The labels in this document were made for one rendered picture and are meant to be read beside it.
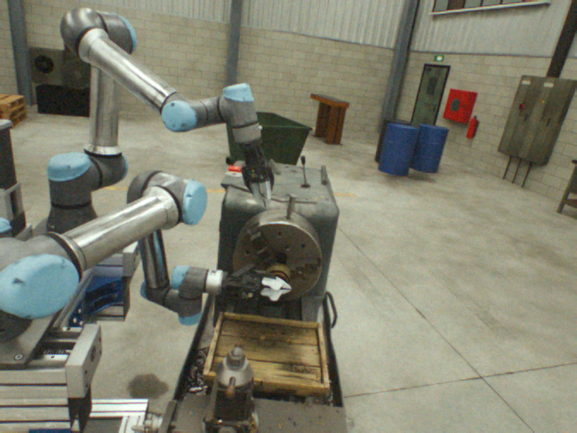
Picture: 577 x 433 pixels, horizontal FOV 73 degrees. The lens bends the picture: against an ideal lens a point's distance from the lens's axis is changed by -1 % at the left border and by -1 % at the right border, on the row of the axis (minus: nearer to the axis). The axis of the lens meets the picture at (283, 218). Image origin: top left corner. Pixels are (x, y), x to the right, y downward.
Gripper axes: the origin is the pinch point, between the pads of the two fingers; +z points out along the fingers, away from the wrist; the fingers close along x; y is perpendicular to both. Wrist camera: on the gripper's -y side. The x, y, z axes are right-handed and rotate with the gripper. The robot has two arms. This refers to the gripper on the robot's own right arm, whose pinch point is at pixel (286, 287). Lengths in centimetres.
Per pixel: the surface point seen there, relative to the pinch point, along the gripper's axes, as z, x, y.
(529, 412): 157, -109, -69
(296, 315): 6.4, -24.3, -19.5
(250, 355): -8.6, -19.6, 10.2
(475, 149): 425, -73, -804
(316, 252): 9.2, 6.0, -15.2
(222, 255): -25.1, -8.1, -30.1
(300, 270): 4.1, 1.4, -9.3
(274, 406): -0.6, -11.0, 36.4
